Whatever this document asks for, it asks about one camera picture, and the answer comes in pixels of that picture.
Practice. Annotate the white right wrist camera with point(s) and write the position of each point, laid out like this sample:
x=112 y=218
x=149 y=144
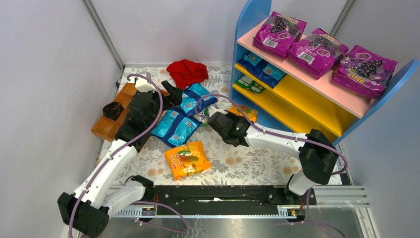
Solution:
x=213 y=110

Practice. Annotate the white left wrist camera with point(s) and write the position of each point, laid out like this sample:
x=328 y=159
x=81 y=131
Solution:
x=142 y=85

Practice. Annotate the red cloth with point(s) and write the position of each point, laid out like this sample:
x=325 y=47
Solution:
x=186 y=72

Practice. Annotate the blue candy bag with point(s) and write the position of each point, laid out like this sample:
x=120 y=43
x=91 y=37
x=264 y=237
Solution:
x=190 y=98
x=175 y=128
x=261 y=69

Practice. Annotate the purple grape candy bag right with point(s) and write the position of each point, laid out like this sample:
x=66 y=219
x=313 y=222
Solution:
x=364 y=72

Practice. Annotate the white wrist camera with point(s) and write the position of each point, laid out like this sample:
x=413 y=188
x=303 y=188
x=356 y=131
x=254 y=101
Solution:
x=213 y=110
x=142 y=85

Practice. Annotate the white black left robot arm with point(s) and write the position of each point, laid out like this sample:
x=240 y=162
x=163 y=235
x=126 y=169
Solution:
x=90 y=207

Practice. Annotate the purple grape candy bag middle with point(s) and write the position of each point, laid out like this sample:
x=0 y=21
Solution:
x=317 y=53

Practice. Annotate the blue candy bag on shelf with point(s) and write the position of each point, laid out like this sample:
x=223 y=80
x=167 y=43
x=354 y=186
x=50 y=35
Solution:
x=261 y=69

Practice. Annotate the green white Fox's candy bag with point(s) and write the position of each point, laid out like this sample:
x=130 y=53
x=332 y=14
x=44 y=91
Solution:
x=203 y=116

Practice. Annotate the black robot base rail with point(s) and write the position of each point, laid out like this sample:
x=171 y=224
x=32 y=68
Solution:
x=224 y=200

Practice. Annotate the orange mango candy bag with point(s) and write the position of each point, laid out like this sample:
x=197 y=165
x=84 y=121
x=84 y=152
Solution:
x=187 y=160
x=249 y=112

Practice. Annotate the black round object on tray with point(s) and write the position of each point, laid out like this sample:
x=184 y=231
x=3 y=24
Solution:
x=113 y=110

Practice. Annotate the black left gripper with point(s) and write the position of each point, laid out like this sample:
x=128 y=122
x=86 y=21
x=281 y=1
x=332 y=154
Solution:
x=165 y=95

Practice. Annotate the blue yellow pink shelf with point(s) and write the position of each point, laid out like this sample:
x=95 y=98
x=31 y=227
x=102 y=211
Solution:
x=299 y=102

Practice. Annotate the purple grape candy bag left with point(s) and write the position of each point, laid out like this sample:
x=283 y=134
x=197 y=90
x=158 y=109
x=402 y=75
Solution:
x=278 y=33

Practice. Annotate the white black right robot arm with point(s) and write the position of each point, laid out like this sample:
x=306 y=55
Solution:
x=316 y=154

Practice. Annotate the purple grape candy bag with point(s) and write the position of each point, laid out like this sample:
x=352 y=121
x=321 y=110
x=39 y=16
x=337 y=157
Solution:
x=364 y=72
x=317 y=53
x=278 y=33

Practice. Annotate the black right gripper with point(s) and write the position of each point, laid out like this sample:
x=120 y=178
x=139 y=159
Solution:
x=212 y=121

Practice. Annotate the orange wooden divided tray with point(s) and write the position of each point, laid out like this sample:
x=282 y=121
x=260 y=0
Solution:
x=111 y=124

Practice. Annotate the floral table mat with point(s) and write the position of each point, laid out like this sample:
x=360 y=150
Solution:
x=229 y=165

